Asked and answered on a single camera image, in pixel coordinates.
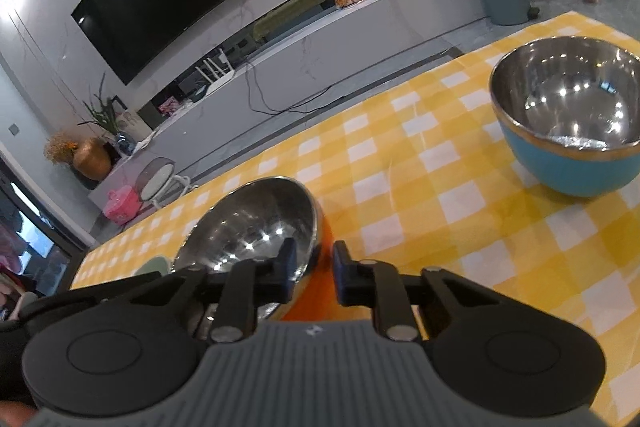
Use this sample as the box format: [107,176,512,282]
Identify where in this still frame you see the orange steel bowl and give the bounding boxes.
[171,175,352,343]

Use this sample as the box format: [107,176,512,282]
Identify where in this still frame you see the green ceramic bowl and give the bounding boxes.
[134,256,171,277]

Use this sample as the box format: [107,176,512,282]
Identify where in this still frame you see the blue steel bowl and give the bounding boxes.
[489,36,639,198]

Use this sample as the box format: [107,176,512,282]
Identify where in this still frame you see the person left hand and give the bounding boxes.
[0,401,37,427]

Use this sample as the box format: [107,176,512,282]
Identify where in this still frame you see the yellow checkered tablecloth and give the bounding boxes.
[69,10,640,427]

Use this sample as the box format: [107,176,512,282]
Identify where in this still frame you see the small grey stool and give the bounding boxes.
[134,157,194,210]

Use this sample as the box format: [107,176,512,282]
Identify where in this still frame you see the pink plastic basket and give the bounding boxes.
[102,185,142,225]

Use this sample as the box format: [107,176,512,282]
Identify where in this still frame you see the bronze round vase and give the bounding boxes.
[73,138,112,182]

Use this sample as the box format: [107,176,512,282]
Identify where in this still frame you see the white wifi router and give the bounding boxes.
[195,48,235,96]

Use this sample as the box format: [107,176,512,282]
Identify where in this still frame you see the potted plant in blue vase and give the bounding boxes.
[79,75,137,157]

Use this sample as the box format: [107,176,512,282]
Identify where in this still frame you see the grey tv cabinet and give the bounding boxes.
[89,0,485,208]

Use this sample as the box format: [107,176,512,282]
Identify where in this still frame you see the black power cable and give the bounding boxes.
[243,56,452,117]

